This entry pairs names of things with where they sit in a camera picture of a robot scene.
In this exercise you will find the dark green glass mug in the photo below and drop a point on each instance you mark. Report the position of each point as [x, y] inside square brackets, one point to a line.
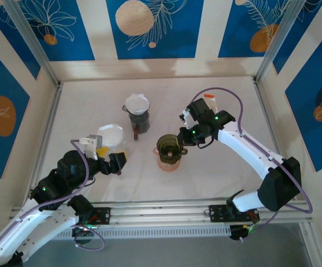
[166, 144]

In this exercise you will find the white paper coffee filter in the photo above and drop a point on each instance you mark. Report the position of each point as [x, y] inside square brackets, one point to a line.
[136, 103]
[111, 135]

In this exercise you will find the white coffee filter stack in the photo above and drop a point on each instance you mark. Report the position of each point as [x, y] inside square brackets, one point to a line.
[211, 101]

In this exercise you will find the orange transparent carafe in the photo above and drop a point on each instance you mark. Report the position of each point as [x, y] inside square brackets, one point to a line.
[168, 167]

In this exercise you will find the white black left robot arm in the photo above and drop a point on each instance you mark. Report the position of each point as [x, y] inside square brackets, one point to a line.
[24, 231]

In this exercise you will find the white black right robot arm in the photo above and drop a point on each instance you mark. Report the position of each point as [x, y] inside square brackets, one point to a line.
[247, 144]

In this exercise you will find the small black controller box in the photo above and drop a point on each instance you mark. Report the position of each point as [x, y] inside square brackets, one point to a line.
[237, 232]
[81, 235]

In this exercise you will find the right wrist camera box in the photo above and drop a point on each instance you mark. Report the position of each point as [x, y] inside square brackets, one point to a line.
[188, 119]

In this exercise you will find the aluminium side rail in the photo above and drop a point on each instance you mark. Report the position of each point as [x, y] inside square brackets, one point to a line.
[46, 139]
[269, 122]

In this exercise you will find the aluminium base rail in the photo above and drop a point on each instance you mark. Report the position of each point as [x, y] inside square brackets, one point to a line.
[161, 212]

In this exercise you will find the aluminium frame post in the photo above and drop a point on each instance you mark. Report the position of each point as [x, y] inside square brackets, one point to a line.
[280, 41]
[33, 41]

